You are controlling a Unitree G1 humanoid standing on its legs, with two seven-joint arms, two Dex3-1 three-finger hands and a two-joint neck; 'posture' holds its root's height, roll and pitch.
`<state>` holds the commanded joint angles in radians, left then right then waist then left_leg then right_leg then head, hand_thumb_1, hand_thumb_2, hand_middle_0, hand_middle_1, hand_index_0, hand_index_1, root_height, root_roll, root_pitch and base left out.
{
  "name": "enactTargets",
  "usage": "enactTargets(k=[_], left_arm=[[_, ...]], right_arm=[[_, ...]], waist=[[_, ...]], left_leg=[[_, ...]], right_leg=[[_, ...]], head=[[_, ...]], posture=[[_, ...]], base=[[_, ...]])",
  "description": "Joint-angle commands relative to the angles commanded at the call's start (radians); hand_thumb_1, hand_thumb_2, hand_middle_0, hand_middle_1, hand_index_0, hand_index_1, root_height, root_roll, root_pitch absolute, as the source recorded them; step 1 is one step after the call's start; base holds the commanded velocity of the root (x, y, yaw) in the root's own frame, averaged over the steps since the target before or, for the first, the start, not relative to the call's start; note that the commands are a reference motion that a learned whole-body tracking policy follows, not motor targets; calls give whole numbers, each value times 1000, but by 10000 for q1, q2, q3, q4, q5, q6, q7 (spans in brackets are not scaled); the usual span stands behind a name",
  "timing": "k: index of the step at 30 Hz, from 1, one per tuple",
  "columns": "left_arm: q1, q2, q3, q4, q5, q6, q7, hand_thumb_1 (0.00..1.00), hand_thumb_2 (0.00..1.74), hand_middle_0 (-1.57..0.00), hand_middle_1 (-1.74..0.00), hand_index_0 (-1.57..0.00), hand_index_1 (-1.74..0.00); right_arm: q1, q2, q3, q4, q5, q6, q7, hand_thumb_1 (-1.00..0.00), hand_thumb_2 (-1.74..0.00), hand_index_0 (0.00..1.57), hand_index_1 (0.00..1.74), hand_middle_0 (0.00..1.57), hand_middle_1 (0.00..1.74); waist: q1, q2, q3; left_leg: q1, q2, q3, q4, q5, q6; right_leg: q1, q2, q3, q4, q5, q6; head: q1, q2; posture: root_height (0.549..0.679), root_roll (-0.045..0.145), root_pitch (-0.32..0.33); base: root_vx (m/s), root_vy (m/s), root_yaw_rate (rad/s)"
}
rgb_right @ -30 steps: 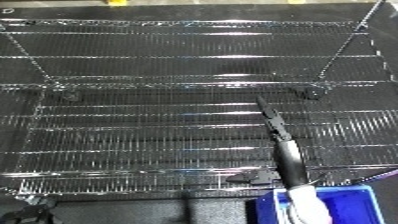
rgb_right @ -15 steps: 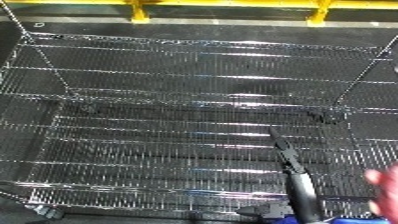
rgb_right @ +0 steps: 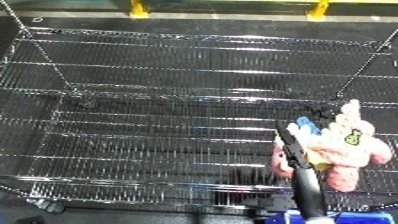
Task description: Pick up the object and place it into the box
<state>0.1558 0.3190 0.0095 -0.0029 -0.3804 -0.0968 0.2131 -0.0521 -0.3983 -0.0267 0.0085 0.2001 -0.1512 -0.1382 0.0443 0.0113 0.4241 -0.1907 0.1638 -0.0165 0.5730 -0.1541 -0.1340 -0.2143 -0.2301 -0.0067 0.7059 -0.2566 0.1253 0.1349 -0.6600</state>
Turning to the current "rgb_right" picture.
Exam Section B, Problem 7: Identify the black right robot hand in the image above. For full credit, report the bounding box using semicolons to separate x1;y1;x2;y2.
273;120;333;222

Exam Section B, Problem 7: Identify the pink soft toy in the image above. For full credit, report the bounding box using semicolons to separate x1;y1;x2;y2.
268;98;397;194

